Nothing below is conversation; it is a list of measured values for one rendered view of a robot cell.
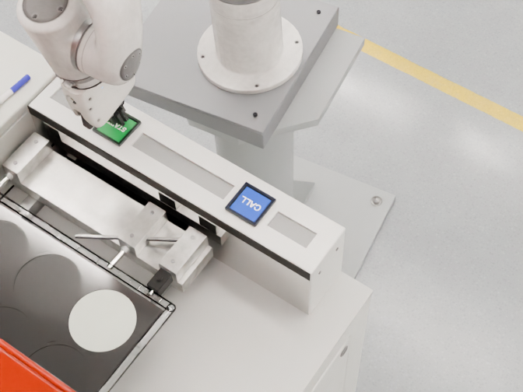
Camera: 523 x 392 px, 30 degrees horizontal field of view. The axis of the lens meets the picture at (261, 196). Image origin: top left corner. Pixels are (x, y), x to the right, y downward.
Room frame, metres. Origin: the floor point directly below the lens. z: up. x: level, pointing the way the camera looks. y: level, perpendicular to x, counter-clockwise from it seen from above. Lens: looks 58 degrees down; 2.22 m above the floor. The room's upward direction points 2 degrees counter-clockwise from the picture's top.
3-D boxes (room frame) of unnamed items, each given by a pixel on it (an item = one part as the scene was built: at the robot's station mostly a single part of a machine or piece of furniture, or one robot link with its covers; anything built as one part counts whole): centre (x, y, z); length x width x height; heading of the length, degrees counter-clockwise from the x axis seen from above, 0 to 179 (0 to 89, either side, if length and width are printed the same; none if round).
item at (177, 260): (0.72, 0.12, 0.89); 0.08 x 0.03 x 0.03; 143
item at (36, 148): (0.92, 0.38, 0.89); 0.08 x 0.03 x 0.03; 143
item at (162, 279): (0.68, 0.16, 0.90); 0.04 x 0.02 x 0.03; 143
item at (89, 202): (0.82, 0.25, 0.87); 0.36 x 0.08 x 0.03; 53
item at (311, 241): (0.85, 0.12, 0.89); 0.55 x 0.09 x 0.14; 53
